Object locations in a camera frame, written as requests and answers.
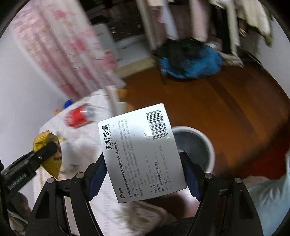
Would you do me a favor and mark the yellow snack wrapper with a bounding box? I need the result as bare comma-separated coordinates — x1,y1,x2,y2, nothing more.
33,130,62,179

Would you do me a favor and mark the red cola can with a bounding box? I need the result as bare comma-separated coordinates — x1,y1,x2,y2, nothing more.
64,104,97,128

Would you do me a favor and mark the white medicine box with barcode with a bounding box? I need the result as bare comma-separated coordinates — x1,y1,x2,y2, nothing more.
98,103,186,203

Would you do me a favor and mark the white round trash bin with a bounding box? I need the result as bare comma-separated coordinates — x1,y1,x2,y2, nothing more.
172,126,215,173

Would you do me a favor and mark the light blue clothing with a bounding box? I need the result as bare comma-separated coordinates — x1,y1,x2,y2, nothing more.
243,152,289,235

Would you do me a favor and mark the white embroidered tablecloth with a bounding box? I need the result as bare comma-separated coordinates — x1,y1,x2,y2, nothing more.
39,86,176,235

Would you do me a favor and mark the blue lid jar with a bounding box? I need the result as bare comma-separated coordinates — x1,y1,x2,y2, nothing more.
63,99,74,109

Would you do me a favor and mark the pink floral curtain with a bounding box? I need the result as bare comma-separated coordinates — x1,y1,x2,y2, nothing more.
12,1,125,101

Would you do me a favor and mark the blue and black clothes pile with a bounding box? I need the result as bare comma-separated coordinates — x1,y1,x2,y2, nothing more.
153,37,223,81

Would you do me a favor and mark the white air purifier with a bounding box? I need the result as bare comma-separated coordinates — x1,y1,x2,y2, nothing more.
92,24,122,61

